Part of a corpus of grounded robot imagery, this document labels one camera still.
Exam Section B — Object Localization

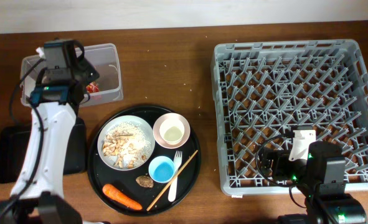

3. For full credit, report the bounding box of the red snack wrapper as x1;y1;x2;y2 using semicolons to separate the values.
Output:
86;82;100;93

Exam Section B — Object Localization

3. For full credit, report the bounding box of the white plastic fork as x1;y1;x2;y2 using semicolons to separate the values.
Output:
167;150;183;203

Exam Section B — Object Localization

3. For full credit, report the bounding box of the grey plate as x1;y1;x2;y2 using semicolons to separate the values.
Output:
96;115;156;171

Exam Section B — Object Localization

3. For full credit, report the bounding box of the pink bowl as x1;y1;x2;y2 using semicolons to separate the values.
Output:
153;113;191;149

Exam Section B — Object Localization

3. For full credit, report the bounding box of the blue cup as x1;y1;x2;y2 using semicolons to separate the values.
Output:
148;156;175;184

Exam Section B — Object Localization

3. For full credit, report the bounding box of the white cup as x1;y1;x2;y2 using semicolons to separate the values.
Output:
159;118;185;145

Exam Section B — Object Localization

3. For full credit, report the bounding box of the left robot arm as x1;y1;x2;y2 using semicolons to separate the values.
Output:
0;39;100;223

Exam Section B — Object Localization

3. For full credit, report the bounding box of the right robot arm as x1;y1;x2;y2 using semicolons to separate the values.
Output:
259;141;368;223

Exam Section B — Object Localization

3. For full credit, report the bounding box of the grey dishwasher rack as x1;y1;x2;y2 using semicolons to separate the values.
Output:
210;39;368;197

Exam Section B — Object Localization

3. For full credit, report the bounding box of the clear plastic bin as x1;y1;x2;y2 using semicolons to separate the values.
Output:
21;43;123;107

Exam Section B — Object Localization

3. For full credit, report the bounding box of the wooden chopstick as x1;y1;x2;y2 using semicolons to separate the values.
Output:
146;150;199;212

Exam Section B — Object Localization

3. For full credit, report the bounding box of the black rectangular tray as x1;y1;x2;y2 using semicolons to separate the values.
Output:
0;118;88;184

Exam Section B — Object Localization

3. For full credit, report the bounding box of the food scraps and rice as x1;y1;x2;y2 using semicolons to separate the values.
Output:
101;122;152;170

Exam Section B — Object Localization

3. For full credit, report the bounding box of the round black serving tray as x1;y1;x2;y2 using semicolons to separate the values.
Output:
87;105;202;217

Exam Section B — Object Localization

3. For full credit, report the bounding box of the brown walnut shell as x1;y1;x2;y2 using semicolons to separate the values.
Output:
136;175;154;188

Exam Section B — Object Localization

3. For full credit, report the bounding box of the orange carrot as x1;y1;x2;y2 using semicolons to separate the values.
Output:
102;184;143;210

